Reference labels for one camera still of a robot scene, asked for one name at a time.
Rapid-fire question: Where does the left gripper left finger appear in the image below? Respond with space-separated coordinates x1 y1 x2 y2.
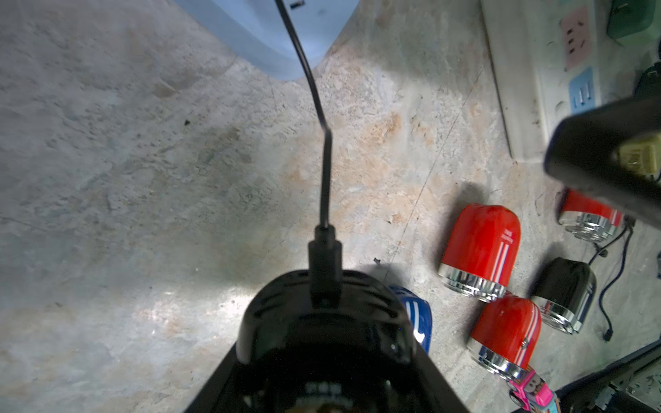
184 345 240 413

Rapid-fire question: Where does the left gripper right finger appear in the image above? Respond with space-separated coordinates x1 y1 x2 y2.
412 345 469 413

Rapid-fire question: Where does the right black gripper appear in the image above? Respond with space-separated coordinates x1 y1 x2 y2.
543 94 660 229

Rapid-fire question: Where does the red shaver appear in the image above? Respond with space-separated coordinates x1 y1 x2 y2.
558 189 623 243
438 203 521 302
466 294 542 380

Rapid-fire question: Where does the black shaver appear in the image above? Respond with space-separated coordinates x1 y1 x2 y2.
236 270 417 412
530 257 597 335

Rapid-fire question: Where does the blue shaver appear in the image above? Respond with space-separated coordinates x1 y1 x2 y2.
390 285 433 353

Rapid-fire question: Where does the green charger adapter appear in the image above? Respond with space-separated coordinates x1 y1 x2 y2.
607 0 660 46

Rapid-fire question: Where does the black shaver usb cable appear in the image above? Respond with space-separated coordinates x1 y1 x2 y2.
273 0 344 308

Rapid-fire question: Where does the yellow charger adapter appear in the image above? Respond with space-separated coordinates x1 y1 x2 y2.
617 134 660 177

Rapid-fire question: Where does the white power strip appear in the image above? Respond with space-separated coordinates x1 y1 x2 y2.
481 1 655 163

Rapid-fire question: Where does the pink striped small box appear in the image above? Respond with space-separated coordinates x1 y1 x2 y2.
508 369 561 413

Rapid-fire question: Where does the light blue socket cube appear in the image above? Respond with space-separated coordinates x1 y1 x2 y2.
177 0 359 80

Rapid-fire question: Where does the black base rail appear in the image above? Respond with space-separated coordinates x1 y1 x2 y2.
558 341 660 412

